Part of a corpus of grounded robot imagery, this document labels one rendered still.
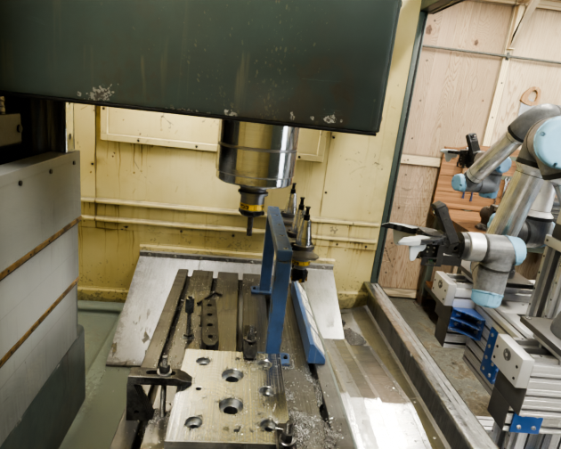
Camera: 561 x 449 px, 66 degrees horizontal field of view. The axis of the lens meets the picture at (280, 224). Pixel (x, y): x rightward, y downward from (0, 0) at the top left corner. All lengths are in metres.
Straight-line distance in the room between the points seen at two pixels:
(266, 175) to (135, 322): 1.13
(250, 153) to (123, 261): 1.37
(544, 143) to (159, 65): 0.84
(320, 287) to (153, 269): 0.74
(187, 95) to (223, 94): 0.06
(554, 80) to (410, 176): 1.33
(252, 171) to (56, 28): 0.38
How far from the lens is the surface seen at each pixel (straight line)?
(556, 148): 1.16
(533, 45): 4.15
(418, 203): 3.88
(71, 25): 0.80
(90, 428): 1.48
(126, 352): 1.73
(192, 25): 0.76
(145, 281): 1.93
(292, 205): 1.45
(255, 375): 1.03
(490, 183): 2.07
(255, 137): 0.79
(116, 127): 1.95
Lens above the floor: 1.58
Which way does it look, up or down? 16 degrees down
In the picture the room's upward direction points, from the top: 7 degrees clockwise
